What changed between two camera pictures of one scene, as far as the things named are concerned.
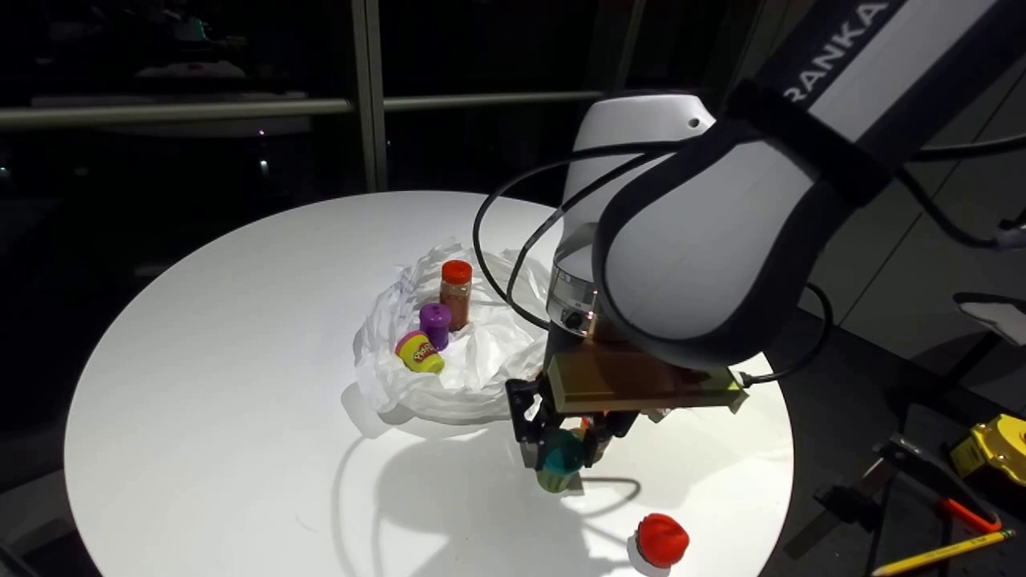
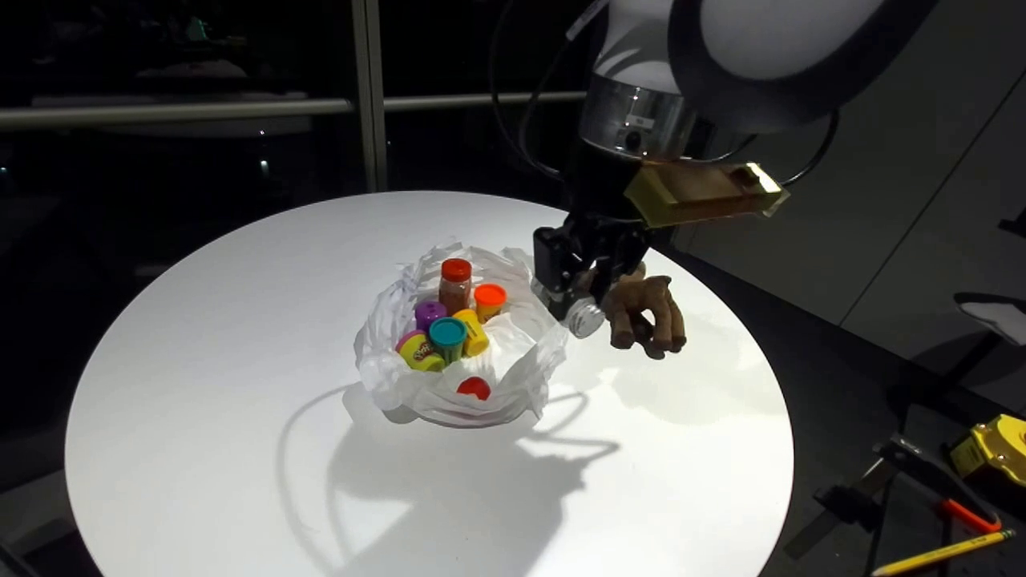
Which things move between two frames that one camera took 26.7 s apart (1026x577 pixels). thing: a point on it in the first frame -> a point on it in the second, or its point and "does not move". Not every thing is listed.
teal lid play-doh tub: [562, 461] -> [446, 334]
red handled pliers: [857, 500] does not move
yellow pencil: [945, 552] does not move
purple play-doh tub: [433, 320] does not move
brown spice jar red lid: [458, 292] does not move
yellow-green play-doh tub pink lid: [419, 352] does not move
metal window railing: [286, 106] does not move
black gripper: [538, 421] -> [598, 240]
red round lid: [663, 538] -> [473, 387]
